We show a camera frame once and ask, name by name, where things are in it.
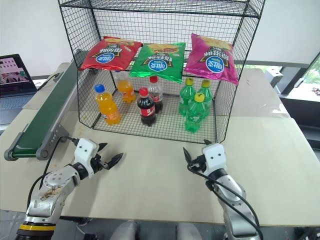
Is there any orange soda bottle blue cap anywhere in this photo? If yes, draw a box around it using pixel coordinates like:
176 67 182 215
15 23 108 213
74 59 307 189
94 84 121 126

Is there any cola bottle red cap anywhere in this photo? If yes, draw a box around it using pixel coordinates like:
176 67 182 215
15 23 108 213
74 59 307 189
148 76 165 114
136 87 157 127

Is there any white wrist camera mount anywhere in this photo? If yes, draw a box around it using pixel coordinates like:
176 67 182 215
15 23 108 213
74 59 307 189
74 138 100 164
202 143 226 169

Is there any grey bench rail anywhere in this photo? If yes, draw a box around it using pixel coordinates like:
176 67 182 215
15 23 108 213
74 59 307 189
234 59 311 69

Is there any open laptop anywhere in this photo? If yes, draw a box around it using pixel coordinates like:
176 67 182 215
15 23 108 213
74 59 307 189
0 53 38 112

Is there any magenta chip bag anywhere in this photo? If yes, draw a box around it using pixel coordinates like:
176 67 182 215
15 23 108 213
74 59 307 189
183 32 240 86

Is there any green conveyor belt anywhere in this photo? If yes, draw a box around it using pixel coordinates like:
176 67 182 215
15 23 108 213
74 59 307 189
3 48 87 161

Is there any black wire mesh rack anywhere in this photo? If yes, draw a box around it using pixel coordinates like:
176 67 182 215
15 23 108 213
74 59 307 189
57 0 266 145

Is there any dark grey box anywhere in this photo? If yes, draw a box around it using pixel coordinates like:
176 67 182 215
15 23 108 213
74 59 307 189
264 66 285 88

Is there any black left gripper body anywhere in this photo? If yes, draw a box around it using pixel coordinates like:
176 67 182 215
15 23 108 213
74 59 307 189
88 152 112 177

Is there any red chip bag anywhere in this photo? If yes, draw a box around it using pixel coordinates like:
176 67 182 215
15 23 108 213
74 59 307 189
78 36 143 72

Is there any grey rounded shape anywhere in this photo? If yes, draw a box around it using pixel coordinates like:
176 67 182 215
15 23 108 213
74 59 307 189
116 219 141 240
174 222 202 240

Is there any orange soda bottle white cap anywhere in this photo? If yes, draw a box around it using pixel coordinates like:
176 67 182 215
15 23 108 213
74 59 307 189
115 71 137 104

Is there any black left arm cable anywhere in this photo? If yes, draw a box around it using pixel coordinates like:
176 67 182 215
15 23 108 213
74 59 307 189
26 136 79 213

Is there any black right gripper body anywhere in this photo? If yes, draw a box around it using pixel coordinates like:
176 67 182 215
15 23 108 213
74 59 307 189
188 154 208 174

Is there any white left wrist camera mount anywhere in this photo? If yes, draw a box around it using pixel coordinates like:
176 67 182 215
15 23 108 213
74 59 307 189
74 138 100 164

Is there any green chip bag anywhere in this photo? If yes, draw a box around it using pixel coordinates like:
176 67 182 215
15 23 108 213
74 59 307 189
128 42 187 85

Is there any green soda bottle yellow cap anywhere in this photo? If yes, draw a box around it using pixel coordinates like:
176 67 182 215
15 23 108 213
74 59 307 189
198 79 214 119
184 92 207 133
178 77 197 117

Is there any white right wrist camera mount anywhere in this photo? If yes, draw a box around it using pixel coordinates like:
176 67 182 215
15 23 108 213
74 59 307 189
202 143 226 169

